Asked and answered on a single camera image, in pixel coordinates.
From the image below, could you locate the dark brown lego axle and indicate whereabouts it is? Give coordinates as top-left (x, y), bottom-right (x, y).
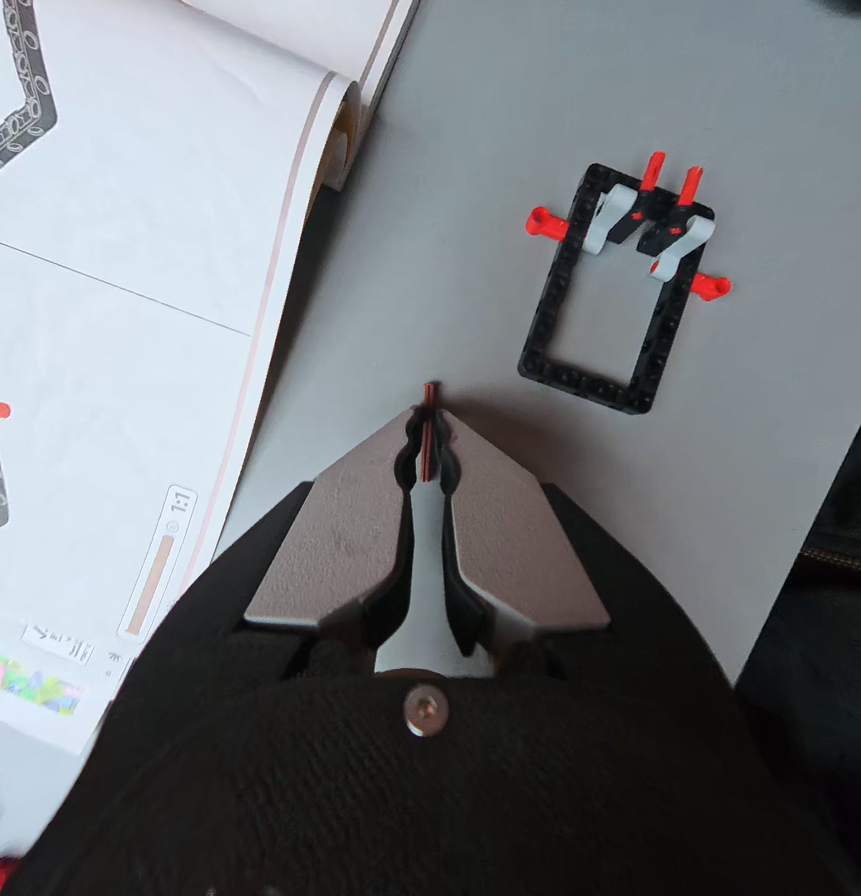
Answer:
top-left (420, 381), bottom-right (440, 484)

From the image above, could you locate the black backpack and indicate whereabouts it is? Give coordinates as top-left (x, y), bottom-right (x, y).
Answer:
top-left (735, 406), bottom-right (861, 896)

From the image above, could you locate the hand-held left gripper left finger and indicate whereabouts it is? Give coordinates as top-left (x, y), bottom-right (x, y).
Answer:
top-left (244, 406), bottom-right (423, 651)

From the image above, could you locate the black lego frame assembly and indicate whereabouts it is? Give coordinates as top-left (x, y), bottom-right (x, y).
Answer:
top-left (518, 150), bottom-right (732, 417)

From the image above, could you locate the lego instruction booklet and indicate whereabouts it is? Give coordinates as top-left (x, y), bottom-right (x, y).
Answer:
top-left (0, 0), bottom-right (420, 757)

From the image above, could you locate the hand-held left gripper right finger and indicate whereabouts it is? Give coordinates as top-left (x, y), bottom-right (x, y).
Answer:
top-left (434, 408), bottom-right (612, 658)

